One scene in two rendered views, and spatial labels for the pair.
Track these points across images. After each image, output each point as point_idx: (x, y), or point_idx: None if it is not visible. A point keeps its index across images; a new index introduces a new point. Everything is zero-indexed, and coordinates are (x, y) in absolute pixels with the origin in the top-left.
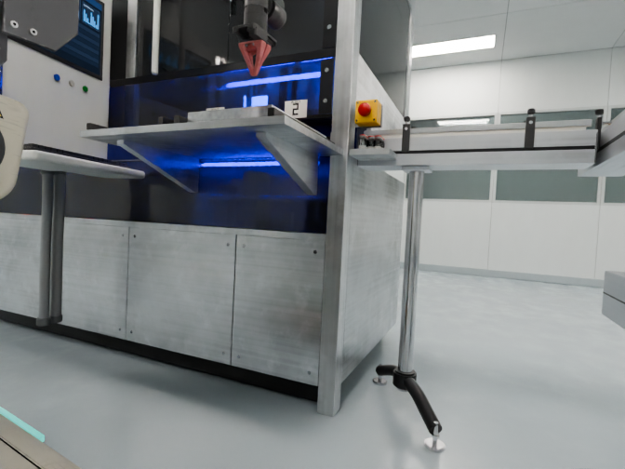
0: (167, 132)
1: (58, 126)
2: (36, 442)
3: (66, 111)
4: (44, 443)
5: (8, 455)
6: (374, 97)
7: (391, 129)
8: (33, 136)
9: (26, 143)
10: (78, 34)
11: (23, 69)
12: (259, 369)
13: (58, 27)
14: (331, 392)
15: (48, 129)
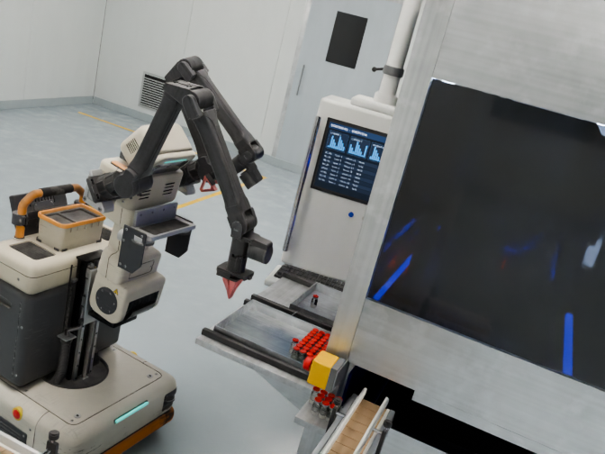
0: None
1: (343, 251)
2: (103, 418)
3: (354, 240)
4: (105, 421)
5: (92, 413)
6: (434, 355)
7: (353, 404)
8: (320, 257)
9: (313, 261)
10: None
11: (324, 210)
12: None
13: (133, 264)
14: None
15: (334, 253)
